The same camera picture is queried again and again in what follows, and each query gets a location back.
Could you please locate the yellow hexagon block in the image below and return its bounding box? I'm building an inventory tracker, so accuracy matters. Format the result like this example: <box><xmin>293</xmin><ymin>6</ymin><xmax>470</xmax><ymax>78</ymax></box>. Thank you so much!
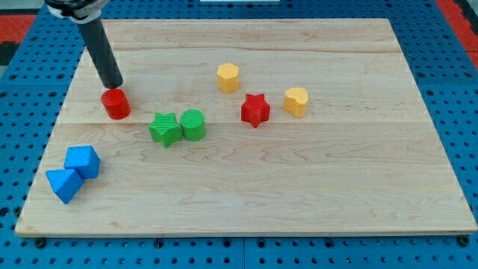
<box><xmin>217</xmin><ymin>63</ymin><xmax>239</xmax><ymax>93</ymax></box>

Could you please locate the wooden board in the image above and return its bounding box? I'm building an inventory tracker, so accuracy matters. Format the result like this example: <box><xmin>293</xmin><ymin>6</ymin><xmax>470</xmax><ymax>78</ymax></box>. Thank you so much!
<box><xmin>16</xmin><ymin>19</ymin><xmax>477</xmax><ymax>238</ymax></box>

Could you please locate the green star block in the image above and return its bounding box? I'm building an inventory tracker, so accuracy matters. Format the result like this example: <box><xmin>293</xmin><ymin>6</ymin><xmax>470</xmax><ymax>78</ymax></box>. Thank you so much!
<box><xmin>148</xmin><ymin>113</ymin><xmax>182</xmax><ymax>148</ymax></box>

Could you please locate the red star block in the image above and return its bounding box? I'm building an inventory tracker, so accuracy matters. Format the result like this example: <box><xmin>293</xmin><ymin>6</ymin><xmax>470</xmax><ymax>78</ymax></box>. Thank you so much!
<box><xmin>241</xmin><ymin>93</ymin><xmax>270</xmax><ymax>128</ymax></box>

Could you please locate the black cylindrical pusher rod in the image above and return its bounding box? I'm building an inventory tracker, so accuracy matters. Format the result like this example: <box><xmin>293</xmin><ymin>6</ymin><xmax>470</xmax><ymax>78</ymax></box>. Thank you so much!
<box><xmin>78</xmin><ymin>17</ymin><xmax>123</xmax><ymax>89</ymax></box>

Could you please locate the blue triangle block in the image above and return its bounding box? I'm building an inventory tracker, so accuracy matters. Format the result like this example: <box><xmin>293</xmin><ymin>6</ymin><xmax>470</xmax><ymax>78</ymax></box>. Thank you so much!
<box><xmin>46</xmin><ymin>169</ymin><xmax>84</xmax><ymax>204</ymax></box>

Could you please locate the blue cube block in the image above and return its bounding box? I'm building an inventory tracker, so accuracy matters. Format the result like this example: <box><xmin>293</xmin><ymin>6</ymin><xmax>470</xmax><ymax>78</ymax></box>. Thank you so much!
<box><xmin>64</xmin><ymin>145</ymin><xmax>101</xmax><ymax>179</ymax></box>

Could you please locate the yellow heart block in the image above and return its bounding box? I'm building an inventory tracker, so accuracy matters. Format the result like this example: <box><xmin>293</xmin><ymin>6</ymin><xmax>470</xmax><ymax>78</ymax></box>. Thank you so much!
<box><xmin>283</xmin><ymin>87</ymin><xmax>308</xmax><ymax>117</ymax></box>

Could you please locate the red cylinder block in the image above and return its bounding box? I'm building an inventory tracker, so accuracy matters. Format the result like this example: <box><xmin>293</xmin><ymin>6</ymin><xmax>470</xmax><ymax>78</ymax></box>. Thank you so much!
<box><xmin>101</xmin><ymin>88</ymin><xmax>131</xmax><ymax>120</ymax></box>

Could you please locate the green cylinder block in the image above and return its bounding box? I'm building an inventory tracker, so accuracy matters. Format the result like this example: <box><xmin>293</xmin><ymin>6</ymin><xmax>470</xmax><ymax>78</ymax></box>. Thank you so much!
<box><xmin>180</xmin><ymin>109</ymin><xmax>206</xmax><ymax>141</ymax></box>

